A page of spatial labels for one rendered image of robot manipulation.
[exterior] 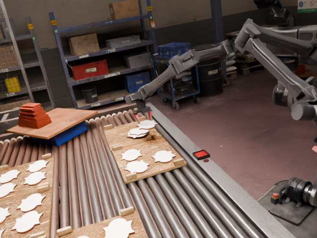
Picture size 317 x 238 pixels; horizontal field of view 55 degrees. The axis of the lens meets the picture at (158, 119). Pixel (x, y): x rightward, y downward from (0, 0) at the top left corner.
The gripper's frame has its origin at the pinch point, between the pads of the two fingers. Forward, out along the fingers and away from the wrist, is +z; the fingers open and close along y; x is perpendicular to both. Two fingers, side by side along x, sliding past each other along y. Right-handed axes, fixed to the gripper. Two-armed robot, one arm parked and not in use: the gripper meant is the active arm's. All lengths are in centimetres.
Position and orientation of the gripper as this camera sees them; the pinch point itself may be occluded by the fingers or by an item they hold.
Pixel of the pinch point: (145, 122)
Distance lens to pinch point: 202.6
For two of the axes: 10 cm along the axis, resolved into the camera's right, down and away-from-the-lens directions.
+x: -2.9, -1.6, 9.4
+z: 2.0, 9.5, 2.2
